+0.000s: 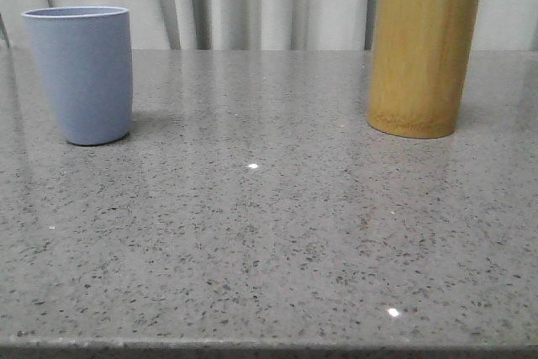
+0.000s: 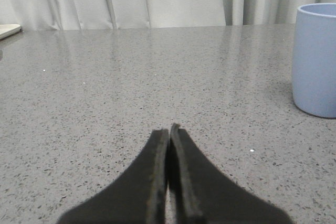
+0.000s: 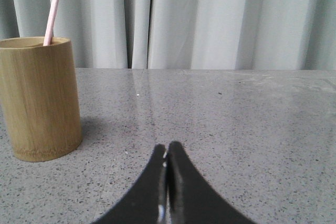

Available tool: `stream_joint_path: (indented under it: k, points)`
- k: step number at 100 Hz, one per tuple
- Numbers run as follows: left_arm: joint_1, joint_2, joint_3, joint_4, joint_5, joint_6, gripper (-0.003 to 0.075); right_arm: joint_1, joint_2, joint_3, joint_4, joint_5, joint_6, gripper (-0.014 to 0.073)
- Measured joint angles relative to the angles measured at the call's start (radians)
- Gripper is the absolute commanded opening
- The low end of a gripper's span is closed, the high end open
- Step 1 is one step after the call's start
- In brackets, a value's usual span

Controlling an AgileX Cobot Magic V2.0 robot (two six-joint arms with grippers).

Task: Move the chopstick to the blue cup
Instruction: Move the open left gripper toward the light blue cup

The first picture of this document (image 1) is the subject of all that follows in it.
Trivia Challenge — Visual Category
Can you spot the blue plastic cup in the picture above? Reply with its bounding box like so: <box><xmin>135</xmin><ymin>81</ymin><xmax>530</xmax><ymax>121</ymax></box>
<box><xmin>22</xmin><ymin>6</ymin><xmax>133</xmax><ymax>145</ymax></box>

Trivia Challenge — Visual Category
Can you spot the bamboo cylinder holder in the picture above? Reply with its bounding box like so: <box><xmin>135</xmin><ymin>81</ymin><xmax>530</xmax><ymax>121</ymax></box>
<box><xmin>367</xmin><ymin>0</ymin><xmax>479</xmax><ymax>139</ymax></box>

